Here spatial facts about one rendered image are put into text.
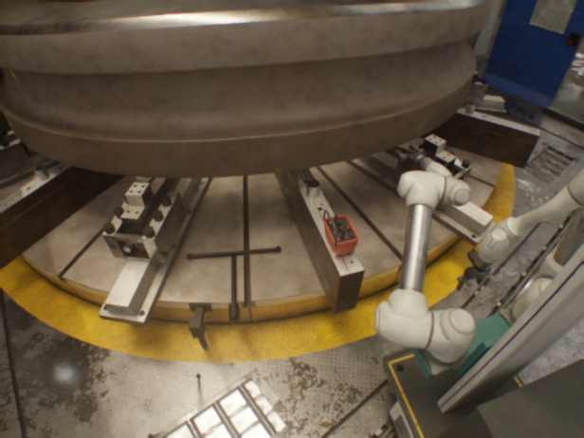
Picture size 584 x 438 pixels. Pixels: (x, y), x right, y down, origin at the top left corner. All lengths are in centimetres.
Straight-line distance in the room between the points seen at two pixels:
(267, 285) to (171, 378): 84
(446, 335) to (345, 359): 103
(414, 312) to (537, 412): 58
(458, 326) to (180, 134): 169
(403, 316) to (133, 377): 171
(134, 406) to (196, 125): 170
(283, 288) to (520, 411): 139
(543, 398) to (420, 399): 63
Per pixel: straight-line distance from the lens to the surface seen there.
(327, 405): 219
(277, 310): 231
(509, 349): 138
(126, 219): 218
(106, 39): 194
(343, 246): 178
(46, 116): 276
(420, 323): 139
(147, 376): 240
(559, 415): 161
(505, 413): 150
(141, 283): 221
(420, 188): 155
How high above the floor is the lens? 210
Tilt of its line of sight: 44 degrees down
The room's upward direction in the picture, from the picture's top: straight up
